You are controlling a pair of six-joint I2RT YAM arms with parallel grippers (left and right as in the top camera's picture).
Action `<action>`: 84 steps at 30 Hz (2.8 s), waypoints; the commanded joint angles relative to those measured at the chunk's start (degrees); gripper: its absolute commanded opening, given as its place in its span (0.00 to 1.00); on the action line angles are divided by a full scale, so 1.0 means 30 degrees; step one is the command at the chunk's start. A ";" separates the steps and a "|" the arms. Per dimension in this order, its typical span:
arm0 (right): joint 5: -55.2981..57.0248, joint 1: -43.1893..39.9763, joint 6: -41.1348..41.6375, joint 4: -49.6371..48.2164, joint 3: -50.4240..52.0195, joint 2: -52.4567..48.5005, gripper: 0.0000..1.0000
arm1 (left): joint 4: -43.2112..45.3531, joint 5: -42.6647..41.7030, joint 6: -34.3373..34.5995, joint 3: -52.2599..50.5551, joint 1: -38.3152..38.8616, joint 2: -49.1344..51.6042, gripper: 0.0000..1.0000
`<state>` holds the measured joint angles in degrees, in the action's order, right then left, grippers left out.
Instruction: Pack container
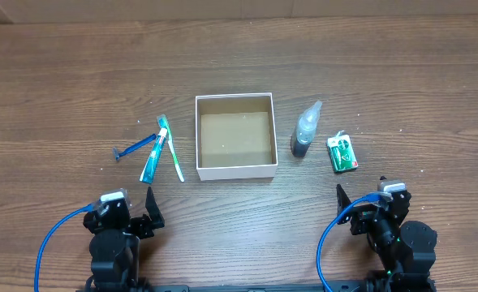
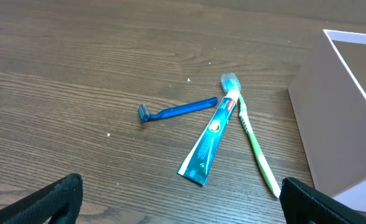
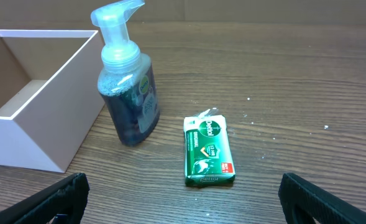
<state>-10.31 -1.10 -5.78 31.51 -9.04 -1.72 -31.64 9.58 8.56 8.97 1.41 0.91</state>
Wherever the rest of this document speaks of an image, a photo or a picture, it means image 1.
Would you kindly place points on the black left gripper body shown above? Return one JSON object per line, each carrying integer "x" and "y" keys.
{"x": 137, "y": 224}

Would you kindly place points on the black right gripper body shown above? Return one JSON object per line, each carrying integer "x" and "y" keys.
{"x": 363, "y": 219}

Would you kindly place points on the green white small packet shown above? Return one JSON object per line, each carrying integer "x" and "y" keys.
{"x": 341, "y": 153}

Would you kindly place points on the blue disposable razor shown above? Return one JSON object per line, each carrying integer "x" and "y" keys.
{"x": 132, "y": 148}

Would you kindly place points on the clear bottle dark liquid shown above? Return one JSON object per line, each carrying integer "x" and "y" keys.
{"x": 305, "y": 130}

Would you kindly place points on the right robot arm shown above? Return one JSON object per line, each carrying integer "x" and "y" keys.
{"x": 405, "y": 248}

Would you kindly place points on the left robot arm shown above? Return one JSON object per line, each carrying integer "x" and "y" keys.
{"x": 115, "y": 247}

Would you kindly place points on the teal toothpaste tube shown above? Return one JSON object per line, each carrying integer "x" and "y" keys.
{"x": 151, "y": 164}

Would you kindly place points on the green white toothbrush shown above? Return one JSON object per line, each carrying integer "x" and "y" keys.
{"x": 163, "y": 122}

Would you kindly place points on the white cardboard box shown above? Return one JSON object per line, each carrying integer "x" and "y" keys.
{"x": 235, "y": 136}

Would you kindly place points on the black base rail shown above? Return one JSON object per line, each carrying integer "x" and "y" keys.
{"x": 255, "y": 288}

